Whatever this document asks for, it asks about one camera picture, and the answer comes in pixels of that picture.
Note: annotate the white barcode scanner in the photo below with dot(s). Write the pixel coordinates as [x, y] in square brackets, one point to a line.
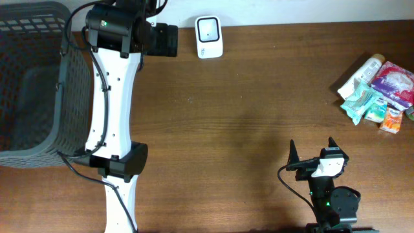
[209, 38]

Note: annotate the dark grey plastic basket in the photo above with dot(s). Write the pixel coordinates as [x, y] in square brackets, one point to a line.
[45, 86]

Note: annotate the teal wet wipes pack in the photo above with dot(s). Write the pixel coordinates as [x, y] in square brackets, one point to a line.
[360, 101]

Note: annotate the small orange packet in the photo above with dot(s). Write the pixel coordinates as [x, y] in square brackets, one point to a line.
[392, 121]

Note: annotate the purple pink tissue pack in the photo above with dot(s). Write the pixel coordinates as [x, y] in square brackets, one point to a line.
[396, 85]

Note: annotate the white cream tube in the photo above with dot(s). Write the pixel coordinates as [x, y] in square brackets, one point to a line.
[364, 74]

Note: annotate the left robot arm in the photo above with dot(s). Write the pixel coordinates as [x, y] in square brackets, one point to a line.
[118, 35]

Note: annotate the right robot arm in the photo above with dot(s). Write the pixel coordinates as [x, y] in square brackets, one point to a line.
[334, 207]

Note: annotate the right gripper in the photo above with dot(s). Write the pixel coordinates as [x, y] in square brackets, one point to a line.
[304, 164]

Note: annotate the green lid glass jar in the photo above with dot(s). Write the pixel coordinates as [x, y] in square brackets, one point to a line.
[410, 113]

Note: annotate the small white green packet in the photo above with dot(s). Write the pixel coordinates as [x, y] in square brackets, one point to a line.
[377, 111]

